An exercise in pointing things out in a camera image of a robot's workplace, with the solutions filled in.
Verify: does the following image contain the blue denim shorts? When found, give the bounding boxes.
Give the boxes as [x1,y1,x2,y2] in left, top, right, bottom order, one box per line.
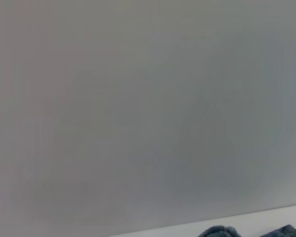
[197,224,296,237]

